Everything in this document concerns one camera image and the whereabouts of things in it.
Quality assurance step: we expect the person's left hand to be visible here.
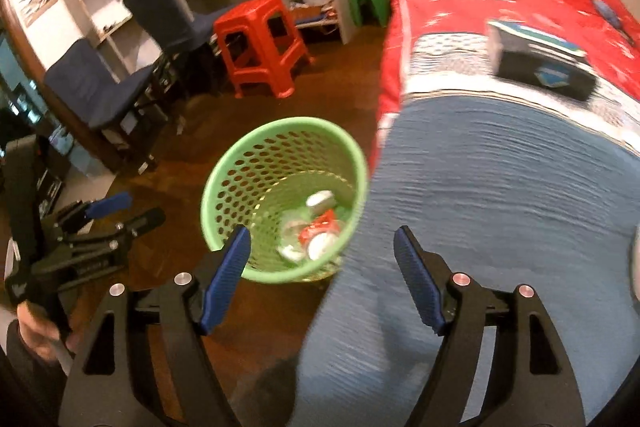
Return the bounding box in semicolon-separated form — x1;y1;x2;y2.
15;299;78;360

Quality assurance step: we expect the red plastic stool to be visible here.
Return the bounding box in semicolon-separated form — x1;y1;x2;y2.
214;0;314;100

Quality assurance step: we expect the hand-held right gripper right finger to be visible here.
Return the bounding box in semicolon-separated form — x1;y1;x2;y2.
393;225;587;427

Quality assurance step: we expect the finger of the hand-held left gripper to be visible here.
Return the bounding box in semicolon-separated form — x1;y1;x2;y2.
52;192;133;235
50;207;167;280

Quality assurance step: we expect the blue ribbed blanket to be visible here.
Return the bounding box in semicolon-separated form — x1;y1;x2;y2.
290;32;640;427

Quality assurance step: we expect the black cardboard box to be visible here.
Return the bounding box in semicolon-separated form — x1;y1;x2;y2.
487;21;599;102

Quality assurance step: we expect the person's left forearm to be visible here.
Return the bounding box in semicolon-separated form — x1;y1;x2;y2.
0;322;68;425

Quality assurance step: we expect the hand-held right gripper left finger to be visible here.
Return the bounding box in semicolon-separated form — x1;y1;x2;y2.
59;224;252;427

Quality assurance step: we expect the dark office chair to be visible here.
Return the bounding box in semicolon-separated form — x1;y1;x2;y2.
44;38;172;174
122;0;237;80

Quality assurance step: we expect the orange snack wrapper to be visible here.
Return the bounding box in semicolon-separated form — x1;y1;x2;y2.
299;209;344;248

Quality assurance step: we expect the blue plush toy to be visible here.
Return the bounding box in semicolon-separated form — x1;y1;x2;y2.
589;0;637;46

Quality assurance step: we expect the green perforated plastic basket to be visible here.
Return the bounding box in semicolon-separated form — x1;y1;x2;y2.
200;117;370;284

